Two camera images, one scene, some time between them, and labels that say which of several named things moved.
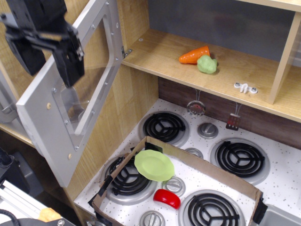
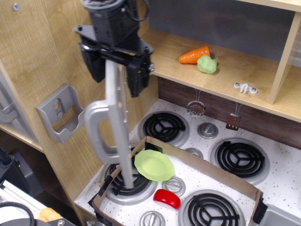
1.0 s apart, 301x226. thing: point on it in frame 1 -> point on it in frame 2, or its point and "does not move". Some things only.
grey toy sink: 276,216 does not move
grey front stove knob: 153,218 does not move
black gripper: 43,21 -> 114,34
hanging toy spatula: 234,120 does not move
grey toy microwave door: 58,117 -> 114,108
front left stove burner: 130,187 does not move
